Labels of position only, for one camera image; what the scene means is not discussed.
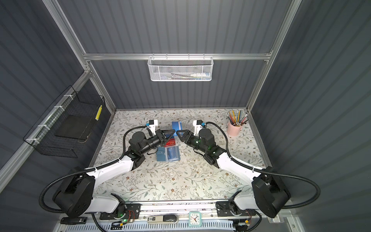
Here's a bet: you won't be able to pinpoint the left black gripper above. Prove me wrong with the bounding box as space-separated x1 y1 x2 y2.
140 129 174 157

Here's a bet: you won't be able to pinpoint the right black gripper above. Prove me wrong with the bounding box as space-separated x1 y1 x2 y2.
177 130 208 155

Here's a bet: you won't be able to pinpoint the blue card from holder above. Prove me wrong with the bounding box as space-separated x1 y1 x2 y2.
172 121 183 137

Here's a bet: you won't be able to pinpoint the clear acrylic organizer box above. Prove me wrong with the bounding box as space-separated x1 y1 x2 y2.
161 133 194 147

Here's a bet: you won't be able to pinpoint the blue leather card holder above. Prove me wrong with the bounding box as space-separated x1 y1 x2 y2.
156 146 180 162

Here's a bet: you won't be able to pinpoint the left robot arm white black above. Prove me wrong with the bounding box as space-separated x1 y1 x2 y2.
53 129 175 218

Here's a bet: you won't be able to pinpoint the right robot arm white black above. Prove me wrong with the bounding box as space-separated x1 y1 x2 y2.
176 129 290 218

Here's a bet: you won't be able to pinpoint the red card in organizer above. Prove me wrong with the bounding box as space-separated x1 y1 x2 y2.
164 138 176 148

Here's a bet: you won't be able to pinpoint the floral patterned table mat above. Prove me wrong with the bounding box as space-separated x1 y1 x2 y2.
93 109 268 201

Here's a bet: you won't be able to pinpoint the pink pencil cup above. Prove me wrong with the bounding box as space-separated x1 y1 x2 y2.
227 122 243 137

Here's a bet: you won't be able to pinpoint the coloured pencils in cup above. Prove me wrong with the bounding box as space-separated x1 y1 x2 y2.
228 110 249 127

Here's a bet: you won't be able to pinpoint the pens in white basket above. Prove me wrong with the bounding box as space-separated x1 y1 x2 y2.
171 72 212 80

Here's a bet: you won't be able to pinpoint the yellow tag on basket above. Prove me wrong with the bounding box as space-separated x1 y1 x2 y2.
95 105 102 121

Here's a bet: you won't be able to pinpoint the small teal desk clock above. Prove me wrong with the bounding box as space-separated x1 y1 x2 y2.
188 211 202 227

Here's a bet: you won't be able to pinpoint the black flat pad in basket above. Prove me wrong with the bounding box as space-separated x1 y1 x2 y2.
55 115 90 141

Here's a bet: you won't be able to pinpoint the black stapler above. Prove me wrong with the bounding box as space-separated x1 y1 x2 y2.
60 217 88 225

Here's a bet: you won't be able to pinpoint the left wrist camera white housing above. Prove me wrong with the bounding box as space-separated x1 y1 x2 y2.
146 119 158 135

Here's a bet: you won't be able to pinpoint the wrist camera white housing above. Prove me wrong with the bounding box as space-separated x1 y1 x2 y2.
193 120 205 136
146 119 158 135

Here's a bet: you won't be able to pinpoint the right wrist camera white housing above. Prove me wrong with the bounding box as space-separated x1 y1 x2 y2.
193 120 205 136

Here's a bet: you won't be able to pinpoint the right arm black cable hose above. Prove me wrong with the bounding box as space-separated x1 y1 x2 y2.
204 121 321 232

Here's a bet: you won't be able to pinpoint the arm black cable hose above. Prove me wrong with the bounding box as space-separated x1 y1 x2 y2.
38 125 153 232
204 121 321 232

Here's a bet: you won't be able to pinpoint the white wire mesh basket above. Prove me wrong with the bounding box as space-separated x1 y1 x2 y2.
147 57 214 82

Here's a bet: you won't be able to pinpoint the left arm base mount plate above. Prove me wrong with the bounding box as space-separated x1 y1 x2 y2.
99 204 142 220

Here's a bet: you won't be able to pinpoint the silver black device on rail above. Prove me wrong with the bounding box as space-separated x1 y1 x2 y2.
147 214 179 224

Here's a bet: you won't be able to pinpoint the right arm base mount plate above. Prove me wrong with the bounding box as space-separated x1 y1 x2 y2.
215 201 256 217

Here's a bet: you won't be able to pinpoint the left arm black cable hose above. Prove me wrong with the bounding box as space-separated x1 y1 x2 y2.
38 125 153 232

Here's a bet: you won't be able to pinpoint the black wire wall basket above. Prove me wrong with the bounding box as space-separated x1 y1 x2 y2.
23 88 105 158

